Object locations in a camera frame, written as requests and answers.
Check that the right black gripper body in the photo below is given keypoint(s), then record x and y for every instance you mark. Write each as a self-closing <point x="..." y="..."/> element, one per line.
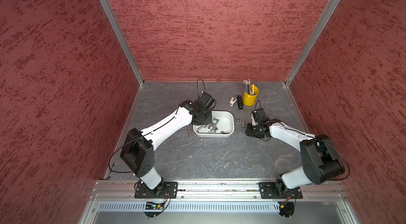
<point x="254" y="131"/>

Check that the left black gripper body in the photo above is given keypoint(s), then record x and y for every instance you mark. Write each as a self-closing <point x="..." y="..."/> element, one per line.
<point x="206" y="119"/>

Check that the white plastic storage box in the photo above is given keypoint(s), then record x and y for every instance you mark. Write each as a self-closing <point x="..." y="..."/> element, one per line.
<point x="222" y="115"/>

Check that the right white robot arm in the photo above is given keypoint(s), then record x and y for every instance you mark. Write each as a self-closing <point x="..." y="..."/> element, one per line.
<point x="320" y="160"/>

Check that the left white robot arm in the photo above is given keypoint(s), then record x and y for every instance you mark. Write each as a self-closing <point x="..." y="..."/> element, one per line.
<point x="138" y="149"/>

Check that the chrome sockets in box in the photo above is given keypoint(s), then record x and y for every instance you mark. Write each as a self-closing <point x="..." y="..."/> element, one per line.
<point x="218" y="126"/>

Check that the yellow pencil cup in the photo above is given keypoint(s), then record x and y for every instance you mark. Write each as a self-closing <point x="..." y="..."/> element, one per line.
<point x="249" y="99"/>

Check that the white small stapler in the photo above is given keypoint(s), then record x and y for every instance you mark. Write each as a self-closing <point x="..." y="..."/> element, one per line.
<point x="232" y="101"/>

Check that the pencils in cup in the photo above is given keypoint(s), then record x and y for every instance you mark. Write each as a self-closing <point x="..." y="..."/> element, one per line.
<point x="249" y="87"/>

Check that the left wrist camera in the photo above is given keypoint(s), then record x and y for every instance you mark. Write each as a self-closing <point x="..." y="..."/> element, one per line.
<point x="206" y="101"/>

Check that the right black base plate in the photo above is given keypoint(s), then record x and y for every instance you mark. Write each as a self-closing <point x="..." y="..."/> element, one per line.
<point x="276" y="190"/>

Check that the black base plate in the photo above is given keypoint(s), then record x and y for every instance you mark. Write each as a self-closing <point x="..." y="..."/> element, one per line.
<point x="276" y="190"/>
<point x="165" y="190"/>

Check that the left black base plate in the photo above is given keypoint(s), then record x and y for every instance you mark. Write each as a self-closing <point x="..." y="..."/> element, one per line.
<point x="165" y="190"/>

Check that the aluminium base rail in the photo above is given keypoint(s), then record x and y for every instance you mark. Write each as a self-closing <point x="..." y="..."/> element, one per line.
<point x="229" y="195"/>

